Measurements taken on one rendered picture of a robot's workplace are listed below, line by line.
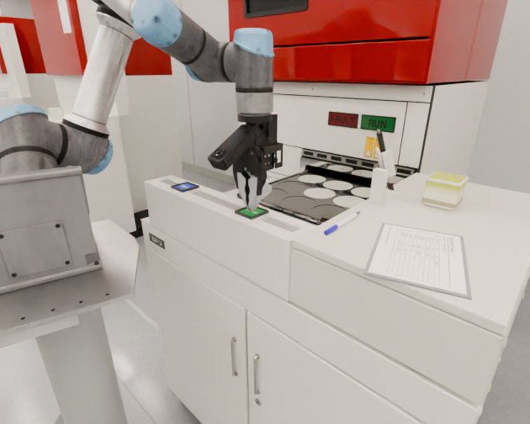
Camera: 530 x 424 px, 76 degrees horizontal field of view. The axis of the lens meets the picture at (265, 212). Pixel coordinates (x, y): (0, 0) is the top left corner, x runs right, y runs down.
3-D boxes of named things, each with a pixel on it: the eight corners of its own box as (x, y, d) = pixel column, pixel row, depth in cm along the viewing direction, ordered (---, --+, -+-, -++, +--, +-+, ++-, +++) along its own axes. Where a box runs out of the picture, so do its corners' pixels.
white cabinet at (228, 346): (269, 323, 182) (270, 178, 150) (468, 450, 121) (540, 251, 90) (165, 402, 139) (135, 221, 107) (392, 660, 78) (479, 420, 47)
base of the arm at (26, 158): (-24, 189, 67) (-30, 148, 70) (9, 218, 80) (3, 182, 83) (60, 173, 72) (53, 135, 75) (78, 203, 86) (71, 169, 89)
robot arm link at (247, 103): (254, 93, 63) (225, 92, 68) (255, 119, 64) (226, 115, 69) (281, 92, 68) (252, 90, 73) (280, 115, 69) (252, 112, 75)
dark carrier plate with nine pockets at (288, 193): (307, 172, 130) (308, 172, 130) (394, 193, 108) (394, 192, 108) (242, 195, 107) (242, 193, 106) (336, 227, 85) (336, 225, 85)
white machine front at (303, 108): (244, 167, 164) (241, 79, 149) (412, 212, 113) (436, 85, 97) (239, 169, 162) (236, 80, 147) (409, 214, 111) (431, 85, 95)
